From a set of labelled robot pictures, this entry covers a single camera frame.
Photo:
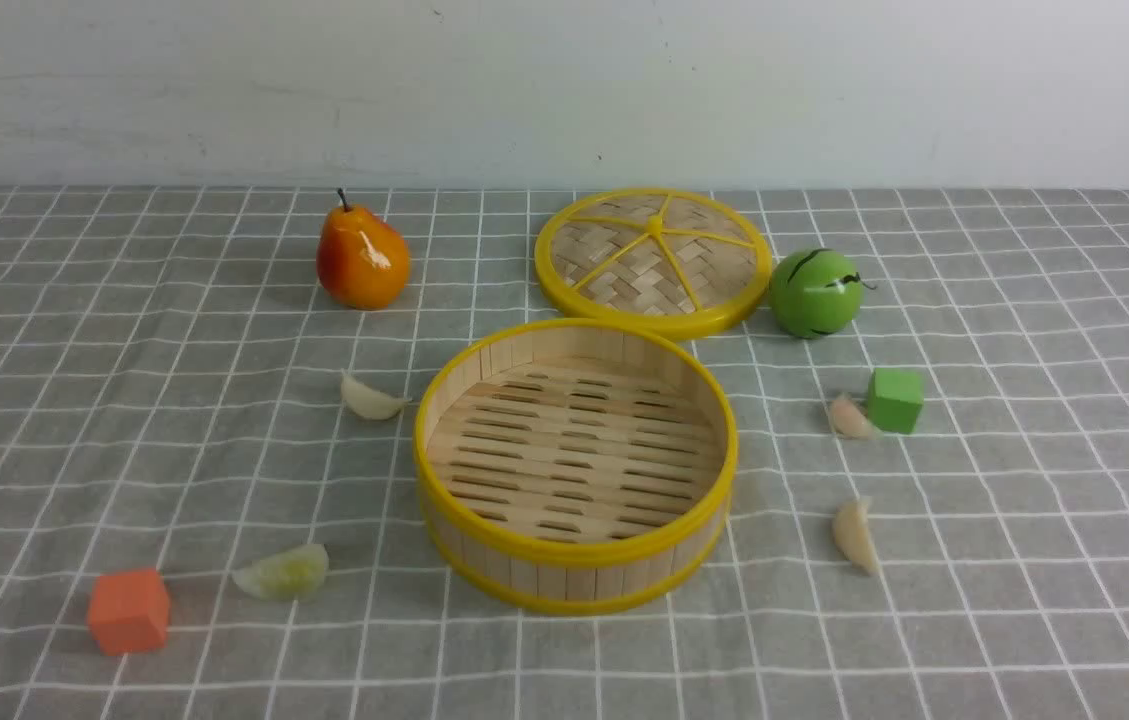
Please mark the pinkish white dumpling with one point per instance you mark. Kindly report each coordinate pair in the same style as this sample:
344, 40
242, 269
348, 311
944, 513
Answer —
849, 420

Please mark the cream white dumpling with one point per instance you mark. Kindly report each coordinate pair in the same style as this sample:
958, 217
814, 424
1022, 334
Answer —
852, 536

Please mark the greenish white dumpling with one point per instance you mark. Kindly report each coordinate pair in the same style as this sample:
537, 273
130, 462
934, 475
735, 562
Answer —
289, 575

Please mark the yellow rimmed bamboo steamer tray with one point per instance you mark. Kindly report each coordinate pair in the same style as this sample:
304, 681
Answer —
575, 467

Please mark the woven bamboo steamer lid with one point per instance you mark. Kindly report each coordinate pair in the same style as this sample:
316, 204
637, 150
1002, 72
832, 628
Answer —
669, 262

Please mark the orange yellow toy pear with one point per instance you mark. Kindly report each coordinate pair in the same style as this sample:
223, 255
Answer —
361, 261

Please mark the green toy melon ball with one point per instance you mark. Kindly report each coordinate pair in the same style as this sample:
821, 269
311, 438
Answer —
815, 293

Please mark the green wooden cube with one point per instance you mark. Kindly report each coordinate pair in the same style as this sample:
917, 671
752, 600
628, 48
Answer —
895, 399

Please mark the grey checked tablecloth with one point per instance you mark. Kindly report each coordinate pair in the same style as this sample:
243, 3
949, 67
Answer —
168, 399

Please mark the orange wooden cube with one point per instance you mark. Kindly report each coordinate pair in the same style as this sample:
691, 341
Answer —
128, 612

